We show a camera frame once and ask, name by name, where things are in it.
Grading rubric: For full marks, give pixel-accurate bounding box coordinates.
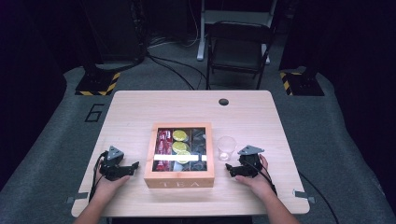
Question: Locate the black equipment cabinet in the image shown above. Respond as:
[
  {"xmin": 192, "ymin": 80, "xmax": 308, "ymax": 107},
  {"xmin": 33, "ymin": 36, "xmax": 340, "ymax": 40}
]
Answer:
[{"xmin": 78, "ymin": 0, "xmax": 148, "ymax": 64}]

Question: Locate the bundle of red sachets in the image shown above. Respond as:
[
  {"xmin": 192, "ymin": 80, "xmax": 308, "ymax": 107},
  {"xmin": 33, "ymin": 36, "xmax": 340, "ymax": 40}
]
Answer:
[{"xmin": 152, "ymin": 129, "xmax": 174, "ymax": 173}]

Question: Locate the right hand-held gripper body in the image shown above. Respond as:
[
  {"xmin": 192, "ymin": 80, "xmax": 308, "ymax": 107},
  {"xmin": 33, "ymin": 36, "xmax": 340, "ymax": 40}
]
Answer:
[{"xmin": 236, "ymin": 145, "xmax": 265, "ymax": 179}]

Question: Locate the hand-held gripper cable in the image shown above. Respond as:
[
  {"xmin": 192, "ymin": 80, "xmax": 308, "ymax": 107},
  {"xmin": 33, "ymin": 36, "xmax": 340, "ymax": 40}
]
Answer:
[
  {"xmin": 246, "ymin": 159, "xmax": 278, "ymax": 196},
  {"xmin": 88, "ymin": 150, "xmax": 108, "ymax": 203}
]

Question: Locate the glass-windowed wooden box lid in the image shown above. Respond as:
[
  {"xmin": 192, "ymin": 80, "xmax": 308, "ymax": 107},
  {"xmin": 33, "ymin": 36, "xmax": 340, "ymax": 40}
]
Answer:
[{"xmin": 144, "ymin": 121, "xmax": 216, "ymax": 179}]

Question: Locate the yellow round tea pod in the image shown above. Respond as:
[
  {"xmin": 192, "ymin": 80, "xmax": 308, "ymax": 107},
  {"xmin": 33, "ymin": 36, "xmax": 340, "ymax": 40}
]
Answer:
[
  {"xmin": 171, "ymin": 141, "xmax": 189, "ymax": 154},
  {"xmin": 176, "ymin": 149, "xmax": 191, "ymax": 165},
  {"xmin": 172, "ymin": 129, "xmax": 189, "ymax": 143}
]

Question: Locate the person's left hand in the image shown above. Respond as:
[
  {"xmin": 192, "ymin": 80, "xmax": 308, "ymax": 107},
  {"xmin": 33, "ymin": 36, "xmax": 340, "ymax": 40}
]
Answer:
[{"xmin": 93, "ymin": 162, "xmax": 132, "ymax": 200}]

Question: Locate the wooden tea box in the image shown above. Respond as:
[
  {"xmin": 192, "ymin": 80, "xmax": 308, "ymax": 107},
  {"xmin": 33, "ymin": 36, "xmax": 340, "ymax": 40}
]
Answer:
[{"xmin": 143, "ymin": 121, "xmax": 216, "ymax": 189}]

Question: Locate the hazard-striped black stand base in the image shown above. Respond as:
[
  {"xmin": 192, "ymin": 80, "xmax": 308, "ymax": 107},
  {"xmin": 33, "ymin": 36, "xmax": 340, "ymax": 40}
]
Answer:
[
  {"xmin": 74, "ymin": 68, "xmax": 121, "ymax": 97},
  {"xmin": 278, "ymin": 70, "xmax": 326, "ymax": 97}
]

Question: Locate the bundle of dark tea packets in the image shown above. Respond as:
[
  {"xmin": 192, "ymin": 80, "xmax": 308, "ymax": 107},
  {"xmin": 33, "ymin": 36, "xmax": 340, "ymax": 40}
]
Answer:
[{"xmin": 190, "ymin": 128, "xmax": 207, "ymax": 172}]

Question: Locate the right hand-held gripper cable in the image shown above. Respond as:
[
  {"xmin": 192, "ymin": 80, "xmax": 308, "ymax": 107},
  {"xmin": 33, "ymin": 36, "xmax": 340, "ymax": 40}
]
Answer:
[{"xmin": 246, "ymin": 159, "xmax": 278, "ymax": 196}]

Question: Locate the black floor cable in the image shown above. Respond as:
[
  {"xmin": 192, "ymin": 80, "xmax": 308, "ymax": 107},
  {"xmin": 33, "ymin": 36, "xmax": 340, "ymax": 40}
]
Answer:
[{"xmin": 298, "ymin": 172, "xmax": 341, "ymax": 224}]

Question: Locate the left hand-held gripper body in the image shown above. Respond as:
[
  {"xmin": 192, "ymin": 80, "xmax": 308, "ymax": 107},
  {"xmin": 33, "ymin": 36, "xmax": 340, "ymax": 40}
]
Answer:
[{"xmin": 99, "ymin": 145, "xmax": 132, "ymax": 182}]

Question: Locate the clear plastic cup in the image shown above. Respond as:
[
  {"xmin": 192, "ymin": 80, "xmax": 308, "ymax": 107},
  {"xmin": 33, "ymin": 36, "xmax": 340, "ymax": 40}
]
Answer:
[{"xmin": 216, "ymin": 135, "xmax": 238, "ymax": 162}]

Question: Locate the left hand-held gripper cable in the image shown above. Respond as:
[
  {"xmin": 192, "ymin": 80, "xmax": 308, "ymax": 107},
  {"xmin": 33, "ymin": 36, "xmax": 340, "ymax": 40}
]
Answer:
[{"xmin": 88, "ymin": 150, "xmax": 108, "ymax": 203}]

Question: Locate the black folding chair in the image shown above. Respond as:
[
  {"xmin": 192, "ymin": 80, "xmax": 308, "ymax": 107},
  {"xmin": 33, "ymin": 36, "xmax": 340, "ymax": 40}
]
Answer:
[{"xmin": 205, "ymin": 21, "xmax": 276, "ymax": 91}]

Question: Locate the grey metal table bracket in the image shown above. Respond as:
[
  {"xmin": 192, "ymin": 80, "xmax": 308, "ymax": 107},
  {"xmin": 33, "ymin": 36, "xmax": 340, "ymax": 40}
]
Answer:
[
  {"xmin": 292, "ymin": 189, "xmax": 317, "ymax": 204},
  {"xmin": 65, "ymin": 191, "xmax": 90, "ymax": 205}
]

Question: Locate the person's right hand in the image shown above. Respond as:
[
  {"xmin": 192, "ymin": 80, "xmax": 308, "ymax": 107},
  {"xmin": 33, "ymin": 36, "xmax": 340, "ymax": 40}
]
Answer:
[{"xmin": 234, "ymin": 154, "xmax": 277, "ymax": 197}]

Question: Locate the black floor cables bundle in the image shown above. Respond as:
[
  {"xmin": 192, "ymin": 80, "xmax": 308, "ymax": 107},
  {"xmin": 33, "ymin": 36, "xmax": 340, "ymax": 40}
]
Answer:
[{"xmin": 145, "ymin": 50, "xmax": 209, "ymax": 91}]

